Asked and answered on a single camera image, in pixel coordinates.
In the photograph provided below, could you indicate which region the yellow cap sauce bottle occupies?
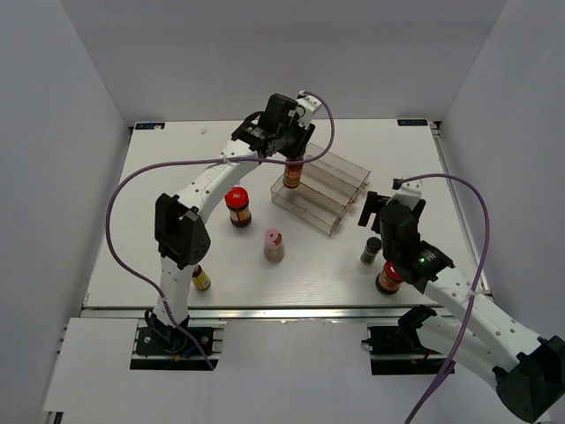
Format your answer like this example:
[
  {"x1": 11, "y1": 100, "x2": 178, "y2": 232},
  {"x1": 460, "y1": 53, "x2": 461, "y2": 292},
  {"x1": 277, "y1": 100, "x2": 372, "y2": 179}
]
[{"x1": 282, "y1": 156, "x2": 304, "y2": 189}]

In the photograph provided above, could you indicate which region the red lid dark sauce jar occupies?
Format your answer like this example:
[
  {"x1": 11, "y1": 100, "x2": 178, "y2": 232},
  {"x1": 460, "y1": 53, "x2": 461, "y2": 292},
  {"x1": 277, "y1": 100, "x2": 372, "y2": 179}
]
[{"x1": 224, "y1": 186, "x2": 252, "y2": 228}]

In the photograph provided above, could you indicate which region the small yellow label bottle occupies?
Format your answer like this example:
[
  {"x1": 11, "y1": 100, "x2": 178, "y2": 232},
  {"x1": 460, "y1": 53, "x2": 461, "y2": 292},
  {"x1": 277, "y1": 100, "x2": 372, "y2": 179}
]
[{"x1": 192, "y1": 264, "x2": 211, "y2": 291}]

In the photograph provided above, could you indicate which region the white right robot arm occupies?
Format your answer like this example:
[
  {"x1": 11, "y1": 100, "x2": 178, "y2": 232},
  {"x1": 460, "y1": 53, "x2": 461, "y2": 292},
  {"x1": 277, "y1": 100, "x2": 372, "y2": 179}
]
[{"x1": 358, "y1": 178, "x2": 564, "y2": 423}]

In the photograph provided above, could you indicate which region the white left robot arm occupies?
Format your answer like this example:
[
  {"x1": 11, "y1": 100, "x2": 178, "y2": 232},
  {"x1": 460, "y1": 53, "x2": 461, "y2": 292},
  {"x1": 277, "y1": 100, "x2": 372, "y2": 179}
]
[{"x1": 153, "y1": 91, "x2": 327, "y2": 352}]

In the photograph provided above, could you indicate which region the red lid chili jar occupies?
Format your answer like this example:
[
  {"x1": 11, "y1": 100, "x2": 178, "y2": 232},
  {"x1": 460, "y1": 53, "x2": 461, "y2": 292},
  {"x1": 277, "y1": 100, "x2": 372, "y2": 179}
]
[{"x1": 375, "y1": 261, "x2": 403, "y2": 295}]

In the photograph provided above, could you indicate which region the black cap pepper shaker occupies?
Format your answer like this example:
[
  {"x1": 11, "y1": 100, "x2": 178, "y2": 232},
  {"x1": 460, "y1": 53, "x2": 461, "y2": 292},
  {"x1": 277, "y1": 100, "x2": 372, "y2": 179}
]
[{"x1": 360, "y1": 237, "x2": 382, "y2": 265}]

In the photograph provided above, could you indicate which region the clear tiered organizer rack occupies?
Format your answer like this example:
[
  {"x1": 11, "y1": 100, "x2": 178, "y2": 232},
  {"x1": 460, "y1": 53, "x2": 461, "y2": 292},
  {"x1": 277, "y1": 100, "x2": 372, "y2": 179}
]
[{"x1": 270, "y1": 153, "x2": 371, "y2": 235}]

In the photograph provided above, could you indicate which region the pink cap spice shaker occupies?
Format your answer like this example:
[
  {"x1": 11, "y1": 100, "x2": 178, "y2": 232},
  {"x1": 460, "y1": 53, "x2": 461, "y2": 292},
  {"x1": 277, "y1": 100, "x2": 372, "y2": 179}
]
[{"x1": 263, "y1": 229, "x2": 285, "y2": 262}]

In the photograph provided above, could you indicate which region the right blue logo sticker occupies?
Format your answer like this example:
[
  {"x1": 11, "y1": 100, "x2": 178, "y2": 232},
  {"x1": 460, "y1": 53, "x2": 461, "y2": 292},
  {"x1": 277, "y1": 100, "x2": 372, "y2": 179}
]
[{"x1": 396, "y1": 118, "x2": 428, "y2": 126}]

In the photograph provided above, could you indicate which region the blue logo sticker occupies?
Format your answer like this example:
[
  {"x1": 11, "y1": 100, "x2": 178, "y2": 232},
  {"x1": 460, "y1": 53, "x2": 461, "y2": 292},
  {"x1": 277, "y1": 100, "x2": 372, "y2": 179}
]
[
  {"x1": 134, "y1": 122, "x2": 165, "y2": 131},
  {"x1": 396, "y1": 118, "x2": 428, "y2": 126}
]

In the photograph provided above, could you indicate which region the left blue logo sticker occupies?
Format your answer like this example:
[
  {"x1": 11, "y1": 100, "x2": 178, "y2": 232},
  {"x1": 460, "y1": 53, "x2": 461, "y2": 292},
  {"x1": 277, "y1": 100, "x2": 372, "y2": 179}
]
[{"x1": 134, "y1": 122, "x2": 165, "y2": 131}]

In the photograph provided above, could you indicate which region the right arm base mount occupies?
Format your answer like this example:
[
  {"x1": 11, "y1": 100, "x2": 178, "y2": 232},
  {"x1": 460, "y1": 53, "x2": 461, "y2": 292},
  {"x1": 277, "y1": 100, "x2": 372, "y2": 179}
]
[{"x1": 361, "y1": 305, "x2": 445, "y2": 376}]

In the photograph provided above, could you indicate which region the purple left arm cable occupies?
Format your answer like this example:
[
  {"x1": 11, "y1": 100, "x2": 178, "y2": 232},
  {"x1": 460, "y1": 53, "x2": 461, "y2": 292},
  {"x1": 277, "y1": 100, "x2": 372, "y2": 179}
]
[{"x1": 105, "y1": 90, "x2": 335, "y2": 371}]

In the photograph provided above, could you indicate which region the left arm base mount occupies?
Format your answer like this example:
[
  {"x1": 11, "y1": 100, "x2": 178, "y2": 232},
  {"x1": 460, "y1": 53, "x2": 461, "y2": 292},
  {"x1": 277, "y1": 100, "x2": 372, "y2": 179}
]
[{"x1": 130, "y1": 310, "x2": 223, "y2": 371}]

